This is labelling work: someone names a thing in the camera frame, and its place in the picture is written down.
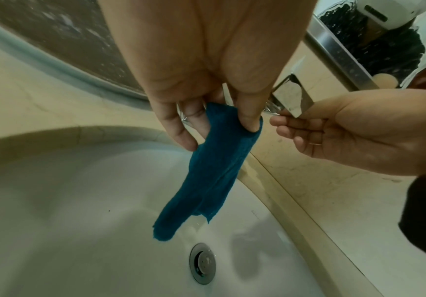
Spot person's right hand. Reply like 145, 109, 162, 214
268, 88, 426, 177

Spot person's left hand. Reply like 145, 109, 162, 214
98, 0, 319, 152

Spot chrome faucet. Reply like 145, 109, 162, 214
176, 56, 315, 128

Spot teal cleaning cloth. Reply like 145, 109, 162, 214
152, 103, 264, 243

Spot round dark brown tray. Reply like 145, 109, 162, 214
0, 0, 151, 102

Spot chrome sink drain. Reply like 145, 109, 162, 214
189, 243, 217, 285

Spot white ceramic sink basin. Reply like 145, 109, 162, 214
0, 124, 346, 297

